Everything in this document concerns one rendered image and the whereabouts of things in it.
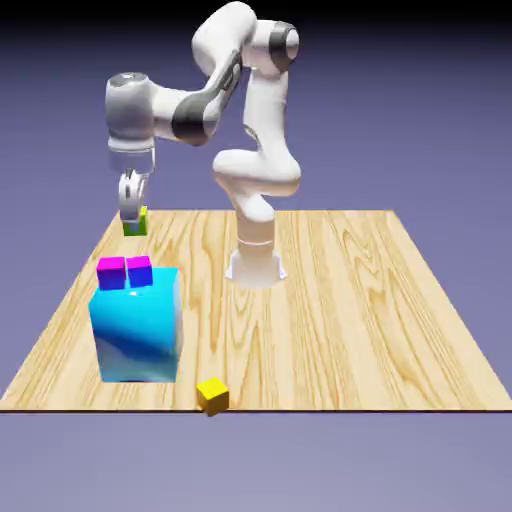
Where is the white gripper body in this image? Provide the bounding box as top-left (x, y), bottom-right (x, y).
top-left (117, 167), bottom-right (150, 224)

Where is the small green cube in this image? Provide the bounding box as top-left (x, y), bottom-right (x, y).
top-left (122, 205), bottom-right (149, 237)

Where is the small magenta cube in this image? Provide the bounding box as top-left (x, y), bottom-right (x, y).
top-left (96, 256), bottom-right (128, 292)
top-left (125, 255), bottom-right (154, 289)

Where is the small yellow cube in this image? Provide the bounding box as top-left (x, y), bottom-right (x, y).
top-left (195, 376), bottom-right (231, 418)

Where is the large cyan box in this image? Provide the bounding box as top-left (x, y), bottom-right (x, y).
top-left (88, 266), bottom-right (184, 384)

